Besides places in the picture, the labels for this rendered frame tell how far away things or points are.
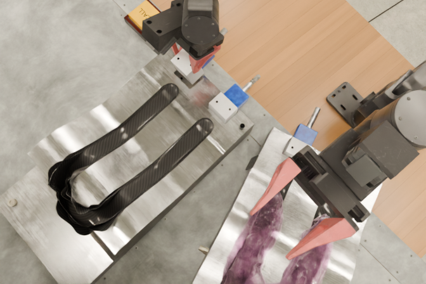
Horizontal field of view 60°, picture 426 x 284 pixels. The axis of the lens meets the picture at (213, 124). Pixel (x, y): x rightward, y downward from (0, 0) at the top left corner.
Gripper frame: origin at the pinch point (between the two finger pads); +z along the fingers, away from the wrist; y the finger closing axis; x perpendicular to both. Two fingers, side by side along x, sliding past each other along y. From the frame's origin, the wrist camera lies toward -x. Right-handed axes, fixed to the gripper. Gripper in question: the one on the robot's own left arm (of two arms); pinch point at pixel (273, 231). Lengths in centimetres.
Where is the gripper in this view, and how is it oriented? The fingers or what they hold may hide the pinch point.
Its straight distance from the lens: 44.9
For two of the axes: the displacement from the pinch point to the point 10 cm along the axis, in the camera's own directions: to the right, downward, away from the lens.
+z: -7.7, 6.2, -1.4
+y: 6.4, 7.5, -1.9
